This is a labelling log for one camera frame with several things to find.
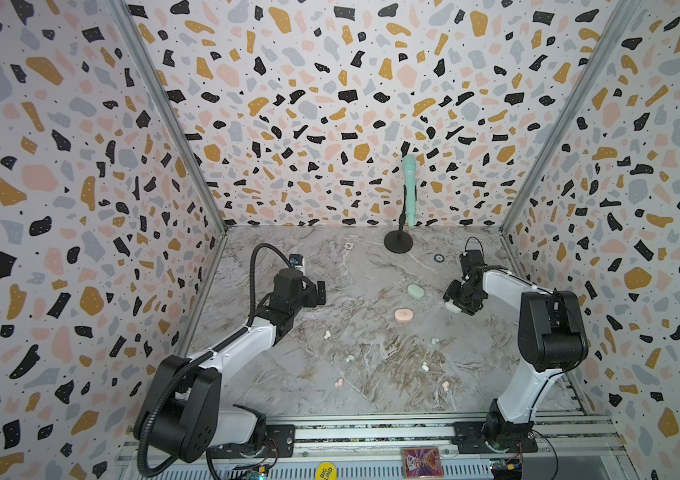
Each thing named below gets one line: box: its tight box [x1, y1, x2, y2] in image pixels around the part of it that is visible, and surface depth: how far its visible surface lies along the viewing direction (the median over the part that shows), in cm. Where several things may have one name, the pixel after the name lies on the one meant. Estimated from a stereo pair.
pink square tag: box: [402, 447, 444, 479], surface depth 72 cm
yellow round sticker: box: [315, 462, 337, 480], surface depth 71 cm
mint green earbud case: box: [407, 284, 425, 298], surface depth 105 cm
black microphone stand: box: [384, 185, 414, 254], surface depth 119 cm
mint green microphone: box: [402, 154, 416, 227], surface depth 97 cm
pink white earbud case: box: [394, 308, 414, 324], surface depth 97 cm
